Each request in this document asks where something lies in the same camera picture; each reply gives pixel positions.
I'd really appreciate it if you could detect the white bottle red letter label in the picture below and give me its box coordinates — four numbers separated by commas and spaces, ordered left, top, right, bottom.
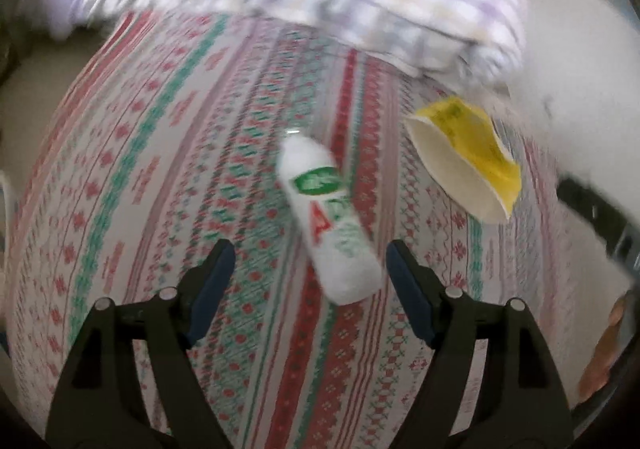
277, 129, 386, 306

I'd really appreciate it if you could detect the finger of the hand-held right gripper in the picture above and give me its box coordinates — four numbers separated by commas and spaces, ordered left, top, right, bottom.
556, 176, 640, 280

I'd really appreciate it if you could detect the yellow paper cup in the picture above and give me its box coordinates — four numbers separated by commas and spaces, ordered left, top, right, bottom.
404, 96, 522, 222

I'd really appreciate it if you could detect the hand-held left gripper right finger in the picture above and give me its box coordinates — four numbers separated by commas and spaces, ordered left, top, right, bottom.
386, 239, 576, 449

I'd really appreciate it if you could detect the person's right hand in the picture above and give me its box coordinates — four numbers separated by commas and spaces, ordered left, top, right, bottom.
577, 299, 626, 402

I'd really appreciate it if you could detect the red green patterned blanket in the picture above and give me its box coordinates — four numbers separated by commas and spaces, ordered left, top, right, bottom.
5, 11, 616, 449

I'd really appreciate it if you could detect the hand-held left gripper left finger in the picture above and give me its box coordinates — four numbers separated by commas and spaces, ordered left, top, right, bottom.
45, 239, 236, 449

